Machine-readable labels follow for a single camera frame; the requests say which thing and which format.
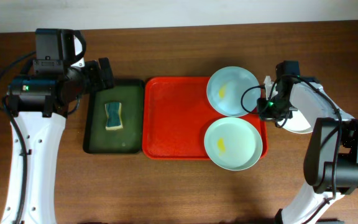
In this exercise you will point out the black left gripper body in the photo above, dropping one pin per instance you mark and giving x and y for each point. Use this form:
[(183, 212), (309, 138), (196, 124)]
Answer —
[(96, 76)]

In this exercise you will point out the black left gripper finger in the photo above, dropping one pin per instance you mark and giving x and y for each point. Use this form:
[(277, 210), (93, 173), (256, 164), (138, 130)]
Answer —
[(95, 81), (106, 74)]

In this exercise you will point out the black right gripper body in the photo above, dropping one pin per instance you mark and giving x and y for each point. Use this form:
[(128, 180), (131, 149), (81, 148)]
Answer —
[(276, 108)]

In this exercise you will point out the white plate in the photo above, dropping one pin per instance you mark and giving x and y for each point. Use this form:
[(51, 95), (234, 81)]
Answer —
[(297, 124)]

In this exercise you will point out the yellow green sponge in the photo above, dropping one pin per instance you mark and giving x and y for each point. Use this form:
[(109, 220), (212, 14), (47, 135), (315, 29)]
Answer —
[(113, 114)]

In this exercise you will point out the light green plate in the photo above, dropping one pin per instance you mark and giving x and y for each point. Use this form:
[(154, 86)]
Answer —
[(233, 144)]

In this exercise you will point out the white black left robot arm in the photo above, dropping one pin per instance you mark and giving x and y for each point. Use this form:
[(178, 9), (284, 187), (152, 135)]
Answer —
[(37, 104)]

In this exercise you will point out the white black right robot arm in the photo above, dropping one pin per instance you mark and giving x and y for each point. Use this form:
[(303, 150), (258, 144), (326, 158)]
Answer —
[(330, 165)]

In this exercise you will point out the dark green tray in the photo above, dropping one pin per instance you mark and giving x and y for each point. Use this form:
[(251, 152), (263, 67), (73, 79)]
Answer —
[(127, 140)]

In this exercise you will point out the red plastic tray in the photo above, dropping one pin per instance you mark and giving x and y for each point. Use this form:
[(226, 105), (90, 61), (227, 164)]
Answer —
[(177, 114)]

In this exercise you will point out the light blue plate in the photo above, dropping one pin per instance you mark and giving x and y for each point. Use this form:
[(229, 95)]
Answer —
[(233, 91)]

